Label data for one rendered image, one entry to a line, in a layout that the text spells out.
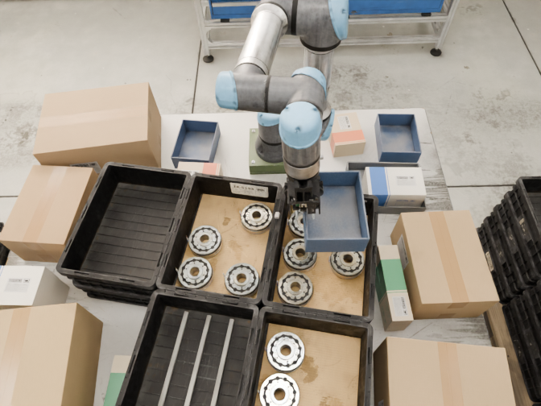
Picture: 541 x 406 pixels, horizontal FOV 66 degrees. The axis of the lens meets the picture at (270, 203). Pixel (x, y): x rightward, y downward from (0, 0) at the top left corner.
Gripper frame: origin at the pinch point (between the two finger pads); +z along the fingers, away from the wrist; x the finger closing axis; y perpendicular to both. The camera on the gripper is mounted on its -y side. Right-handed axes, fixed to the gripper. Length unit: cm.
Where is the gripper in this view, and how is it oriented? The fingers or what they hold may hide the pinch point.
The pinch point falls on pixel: (304, 207)
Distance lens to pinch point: 104.9
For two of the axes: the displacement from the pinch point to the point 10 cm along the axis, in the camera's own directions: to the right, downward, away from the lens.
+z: 1.0, 5.2, 8.5
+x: 10.0, -0.4, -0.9
